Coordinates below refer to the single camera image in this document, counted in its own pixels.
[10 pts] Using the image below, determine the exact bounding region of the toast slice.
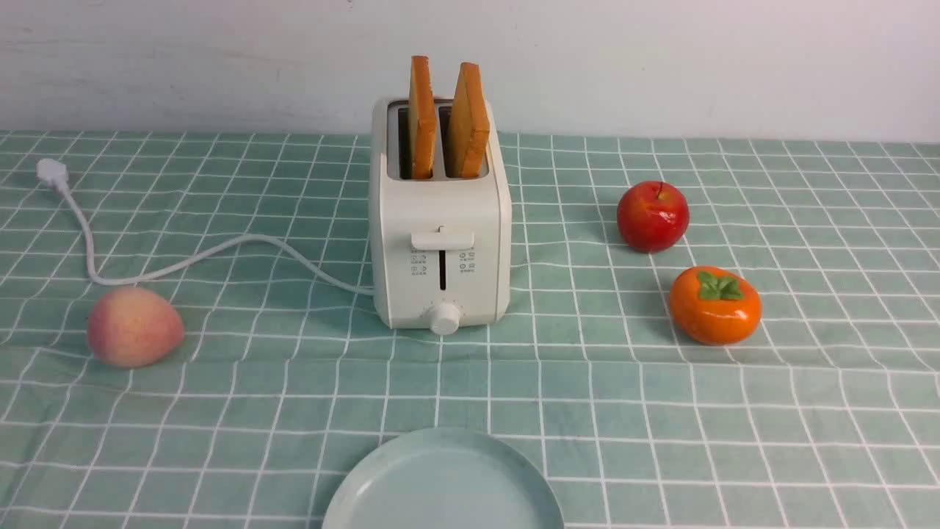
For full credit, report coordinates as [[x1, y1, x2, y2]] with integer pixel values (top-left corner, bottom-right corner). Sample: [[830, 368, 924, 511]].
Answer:
[[408, 56, 437, 180], [444, 62, 491, 179]]

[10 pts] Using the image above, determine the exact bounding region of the white two-slot toaster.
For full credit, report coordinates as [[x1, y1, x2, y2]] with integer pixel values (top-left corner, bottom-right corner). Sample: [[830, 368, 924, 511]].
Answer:
[[367, 98, 513, 336]]

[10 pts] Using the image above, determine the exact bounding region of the red apple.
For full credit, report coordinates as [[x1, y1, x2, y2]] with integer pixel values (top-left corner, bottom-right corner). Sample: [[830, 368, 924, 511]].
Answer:
[[615, 181, 690, 253]]

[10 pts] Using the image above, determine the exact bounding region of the pale blue plate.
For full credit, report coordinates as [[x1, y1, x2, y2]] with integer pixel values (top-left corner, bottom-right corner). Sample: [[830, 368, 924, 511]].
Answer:
[[322, 428, 565, 528]]

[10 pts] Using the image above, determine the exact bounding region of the orange persimmon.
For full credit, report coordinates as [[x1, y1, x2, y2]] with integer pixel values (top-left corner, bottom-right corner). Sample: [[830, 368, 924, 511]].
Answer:
[[668, 267, 763, 346]]

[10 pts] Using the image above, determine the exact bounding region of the pink peach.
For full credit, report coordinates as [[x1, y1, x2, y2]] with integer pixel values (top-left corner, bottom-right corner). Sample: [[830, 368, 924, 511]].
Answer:
[[85, 286, 184, 369]]

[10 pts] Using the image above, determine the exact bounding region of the green checked tablecloth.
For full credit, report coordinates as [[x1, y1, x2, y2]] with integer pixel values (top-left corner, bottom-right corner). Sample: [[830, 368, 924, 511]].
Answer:
[[1, 130, 939, 528]]

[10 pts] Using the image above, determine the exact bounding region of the white toaster power cable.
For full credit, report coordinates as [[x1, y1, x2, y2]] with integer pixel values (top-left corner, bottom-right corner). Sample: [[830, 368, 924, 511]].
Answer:
[[35, 158, 376, 297]]

